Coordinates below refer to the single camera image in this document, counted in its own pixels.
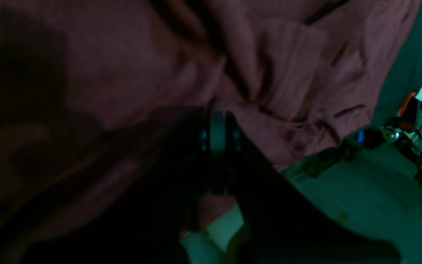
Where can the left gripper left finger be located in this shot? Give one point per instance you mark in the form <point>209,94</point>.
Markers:
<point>144,225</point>

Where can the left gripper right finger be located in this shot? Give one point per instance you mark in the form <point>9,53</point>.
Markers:
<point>281,226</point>

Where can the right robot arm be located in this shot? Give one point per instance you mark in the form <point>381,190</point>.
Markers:
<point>404,131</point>

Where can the red long-sleeve shirt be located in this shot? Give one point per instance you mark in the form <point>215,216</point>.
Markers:
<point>91,92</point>

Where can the black table cloth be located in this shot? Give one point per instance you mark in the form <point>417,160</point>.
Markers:
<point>404,77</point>

